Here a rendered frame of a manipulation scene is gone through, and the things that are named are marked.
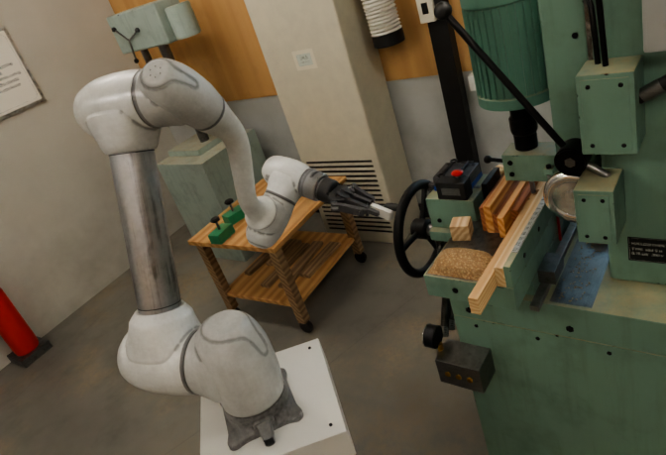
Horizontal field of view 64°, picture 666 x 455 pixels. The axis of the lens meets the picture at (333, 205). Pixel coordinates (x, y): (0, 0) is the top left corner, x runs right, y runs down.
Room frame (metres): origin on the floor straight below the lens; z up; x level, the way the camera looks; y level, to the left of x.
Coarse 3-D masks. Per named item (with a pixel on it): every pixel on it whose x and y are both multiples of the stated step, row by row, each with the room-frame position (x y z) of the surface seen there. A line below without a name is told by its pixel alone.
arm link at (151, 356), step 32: (96, 96) 1.20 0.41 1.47; (128, 96) 1.17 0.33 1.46; (96, 128) 1.19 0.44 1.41; (128, 128) 1.17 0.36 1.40; (160, 128) 1.23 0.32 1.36; (128, 160) 1.17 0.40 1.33; (128, 192) 1.15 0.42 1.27; (160, 192) 1.18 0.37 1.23; (128, 224) 1.13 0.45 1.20; (160, 224) 1.14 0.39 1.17; (128, 256) 1.12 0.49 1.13; (160, 256) 1.11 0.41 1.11; (160, 288) 1.08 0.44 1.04; (160, 320) 1.04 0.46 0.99; (192, 320) 1.08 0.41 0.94; (128, 352) 1.04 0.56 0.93; (160, 352) 1.00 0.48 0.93; (160, 384) 0.98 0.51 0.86
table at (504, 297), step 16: (480, 224) 1.12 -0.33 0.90; (560, 224) 1.09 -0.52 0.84; (448, 240) 1.18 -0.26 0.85; (480, 240) 1.06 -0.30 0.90; (496, 240) 1.03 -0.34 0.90; (544, 240) 1.00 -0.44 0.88; (528, 272) 0.92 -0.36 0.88; (432, 288) 0.99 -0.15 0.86; (448, 288) 0.96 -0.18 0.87; (464, 288) 0.93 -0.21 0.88; (496, 288) 0.88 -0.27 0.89; (512, 288) 0.86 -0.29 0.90; (496, 304) 0.89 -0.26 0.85; (512, 304) 0.86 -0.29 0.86
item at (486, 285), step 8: (536, 184) 1.15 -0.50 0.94; (528, 200) 1.09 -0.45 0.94; (520, 216) 1.04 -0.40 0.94; (512, 224) 1.02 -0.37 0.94; (512, 232) 0.99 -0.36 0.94; (504, 240) 0.97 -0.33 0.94; (504, 248) 0.94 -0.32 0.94; (496, 256) 0.92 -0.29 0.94; (488, 272) 0.88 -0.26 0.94; (480, 280) 0.87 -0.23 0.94; (488, 280) 0.86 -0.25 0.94; (496, 280) 0.88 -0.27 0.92; (480, 288) 0.84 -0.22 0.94; (488, 288) 0.85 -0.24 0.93; (472, 296) 0.83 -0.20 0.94; (480, 296) 0.82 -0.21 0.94; (488, 296) 0.85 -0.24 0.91; (472, 304) 0.82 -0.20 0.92; (480, 304) 0.82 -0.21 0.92; (472, 312) 0.83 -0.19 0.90; (480, 312) 0.81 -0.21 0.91
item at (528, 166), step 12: (540, 144) 1.10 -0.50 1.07; (552, 144) 1.08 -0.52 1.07; (504, 156) 1.10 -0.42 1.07; (516, 156) 1.09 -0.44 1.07; (528, 156) 1.07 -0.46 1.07; (540, 156) 1.05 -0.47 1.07; (552, 156) 1.03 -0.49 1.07; (504, 168) 1.11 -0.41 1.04; (516, 168) 1.09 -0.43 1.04; (528, 168) 1.07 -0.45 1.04; (540, 168) 1.05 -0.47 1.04; (528, 180) 1.07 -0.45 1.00; (540, 180) 1.05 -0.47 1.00
